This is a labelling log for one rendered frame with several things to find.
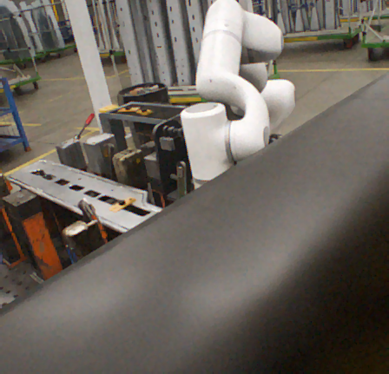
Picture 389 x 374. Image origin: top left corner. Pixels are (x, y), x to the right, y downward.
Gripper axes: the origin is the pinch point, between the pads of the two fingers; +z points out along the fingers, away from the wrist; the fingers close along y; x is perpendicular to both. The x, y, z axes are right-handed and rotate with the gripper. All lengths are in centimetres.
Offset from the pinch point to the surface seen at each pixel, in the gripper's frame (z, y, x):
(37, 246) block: 17, 14, -76
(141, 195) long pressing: 3.2, -11.7, -45.9
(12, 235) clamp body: 21, 13, -102
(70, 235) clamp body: -0.8, 16.6, -38.5
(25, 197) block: 0, 11, -79
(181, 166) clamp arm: -6.1, -18.6, -32.1
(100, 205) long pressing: 3, -1, -53
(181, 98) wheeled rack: 76, -296, -346
